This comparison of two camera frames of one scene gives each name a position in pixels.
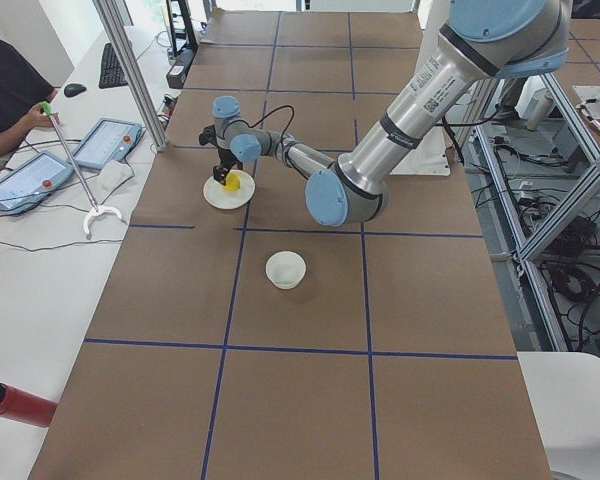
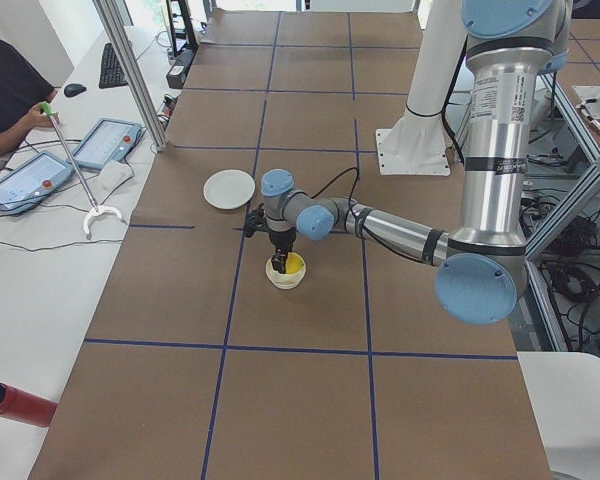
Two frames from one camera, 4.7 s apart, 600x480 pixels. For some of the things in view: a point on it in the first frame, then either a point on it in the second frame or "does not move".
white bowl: (285, 269) does not move
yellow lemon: (232, 182) -> (293, 263)
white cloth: (109, 177) does not move
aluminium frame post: (109, 8) does not move
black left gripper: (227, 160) -> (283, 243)
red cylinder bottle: (12, 402) does not move
